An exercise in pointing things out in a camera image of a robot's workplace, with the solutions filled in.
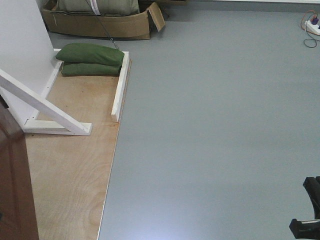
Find brown wooden door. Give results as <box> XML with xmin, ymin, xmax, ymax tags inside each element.
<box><xmin>0</xmin><ymin>98</ymin><xmax>39</xmax><ymax>240</ymax></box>

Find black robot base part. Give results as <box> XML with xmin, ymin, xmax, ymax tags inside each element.
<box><xmin>289</xmin><ymin>175</ymin><xmax>320</xmax><ymax>240</ymax></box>

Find white wooden edge strip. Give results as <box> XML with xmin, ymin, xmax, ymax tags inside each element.
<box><xmin>111</xmin><ymin>51</ymin><xmax>131</xmax><ymax>123</ymax></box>

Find white diagonal brace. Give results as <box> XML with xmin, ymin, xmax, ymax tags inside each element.
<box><xmin>0</xmin><ymin>70</ymin><xmax>93</xmax><ymax>136</ymax></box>

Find open cardboard box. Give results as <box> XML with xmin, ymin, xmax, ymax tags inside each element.
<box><xmin>41</xmin><ymin>0</ymin><xmax>166</xmax><ymax>40</ymax></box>

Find plywood base board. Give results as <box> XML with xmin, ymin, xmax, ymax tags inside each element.
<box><xmin>25</xmin><ymin>76</ymin><xmax>119</xmax><ymax>240</ymax></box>

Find lower green sandbag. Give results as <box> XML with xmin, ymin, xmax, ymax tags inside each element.
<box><xmin>61</xmin><ymin>62</ymin><xmax>122</xmax><ymax>76</ymax></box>

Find green sandbag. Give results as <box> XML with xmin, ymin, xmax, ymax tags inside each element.
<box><xmin>61</xmin><ymin>62</ymin><xmax>122</xmax><ymax>76</ymax></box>
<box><xmin>55</xmin><ymin>43</ymin><xmax>125</xmax><ymax>66</ymax></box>

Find upper green sandbag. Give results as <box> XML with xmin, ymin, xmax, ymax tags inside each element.
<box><xmin>55</xmin><ymin>43</ymin><xmax>125</xmax><ymax>66</ymax></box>

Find olive green bundle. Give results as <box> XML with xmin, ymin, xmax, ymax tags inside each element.
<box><xmin>56</xmin><ymin>0</ymin><xmax>140</xmax><ymax>16</ymax></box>

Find white power strip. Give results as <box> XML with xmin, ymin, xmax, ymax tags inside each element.
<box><xmin>303</xmin><ymin>20</ymin><xmax>320</xmax><ymax>36</ymax></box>

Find thin grey cable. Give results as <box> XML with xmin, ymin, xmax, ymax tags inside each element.
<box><xmin>84</xmin><ymin>0</ymin><xmax>120</xmax><ymax>51</ymax></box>

